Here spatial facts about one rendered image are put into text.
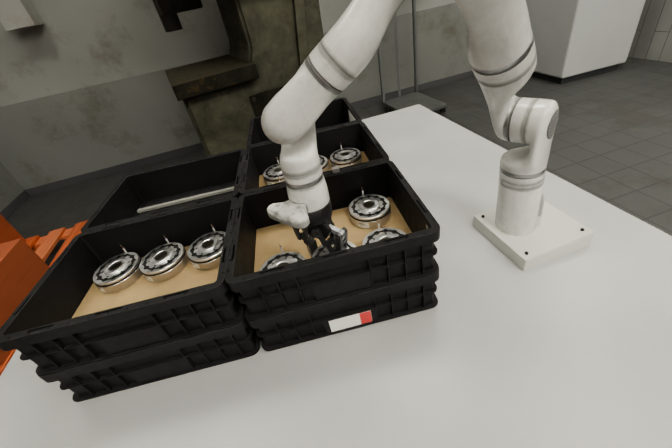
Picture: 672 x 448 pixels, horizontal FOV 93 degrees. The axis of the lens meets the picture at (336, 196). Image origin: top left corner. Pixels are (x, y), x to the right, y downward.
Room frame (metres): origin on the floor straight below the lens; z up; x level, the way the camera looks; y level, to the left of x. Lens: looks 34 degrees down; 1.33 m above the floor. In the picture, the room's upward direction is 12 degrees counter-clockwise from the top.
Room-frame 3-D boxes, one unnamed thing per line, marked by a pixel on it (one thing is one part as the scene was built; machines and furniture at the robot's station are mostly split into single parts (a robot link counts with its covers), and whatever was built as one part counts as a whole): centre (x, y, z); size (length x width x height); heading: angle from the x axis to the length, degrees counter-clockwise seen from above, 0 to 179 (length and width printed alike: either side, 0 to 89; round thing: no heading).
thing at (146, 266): (0.60, 0.44, 0.86); 0.10 x 0.10 x 0.01
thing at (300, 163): (0.51, 0.05, 1.12); 0.09 x 0.07 x 0.15; 168
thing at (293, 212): (0.49, 0.06, 1.02); 0.11 x 0.09 x 0.06; 138
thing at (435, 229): (0.56, 0.03, 0.92); 0.40 x 0.30 x 0.02; 94
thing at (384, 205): (0.63, -0.07, 0.86); 0.10 x 0.10 x 0.01
